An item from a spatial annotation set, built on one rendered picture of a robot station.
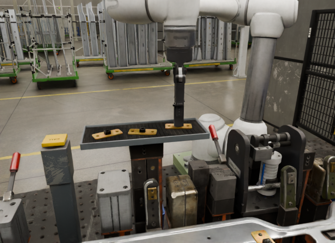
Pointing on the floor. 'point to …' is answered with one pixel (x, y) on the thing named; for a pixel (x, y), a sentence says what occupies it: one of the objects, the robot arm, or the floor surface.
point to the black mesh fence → (315, 77)
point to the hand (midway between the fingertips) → (178, 114)
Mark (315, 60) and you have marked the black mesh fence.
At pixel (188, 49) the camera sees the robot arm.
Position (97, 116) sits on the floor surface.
